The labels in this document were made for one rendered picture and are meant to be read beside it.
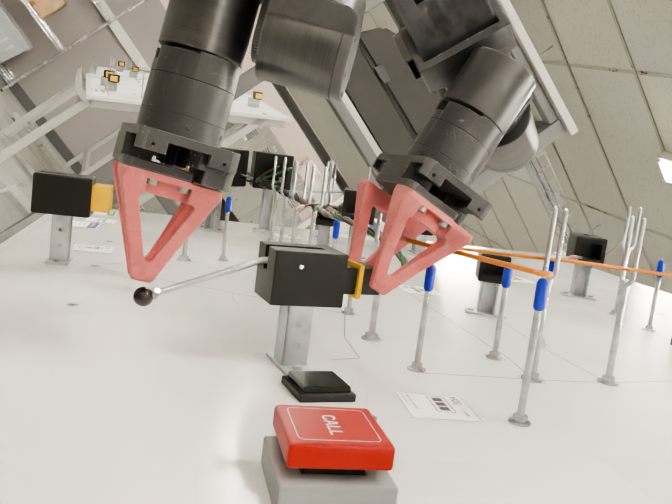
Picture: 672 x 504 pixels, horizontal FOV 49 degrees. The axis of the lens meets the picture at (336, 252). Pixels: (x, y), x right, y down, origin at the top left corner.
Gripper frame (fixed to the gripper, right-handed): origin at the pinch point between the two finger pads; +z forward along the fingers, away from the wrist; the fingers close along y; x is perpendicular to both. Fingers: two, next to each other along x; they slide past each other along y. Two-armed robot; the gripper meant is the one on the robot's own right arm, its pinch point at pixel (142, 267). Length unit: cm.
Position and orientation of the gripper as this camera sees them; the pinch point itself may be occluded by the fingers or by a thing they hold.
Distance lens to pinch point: 51.6
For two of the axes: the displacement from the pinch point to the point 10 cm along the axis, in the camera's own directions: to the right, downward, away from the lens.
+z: -2.8, 9.6, 0.7
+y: -3.8, -1.7, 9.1
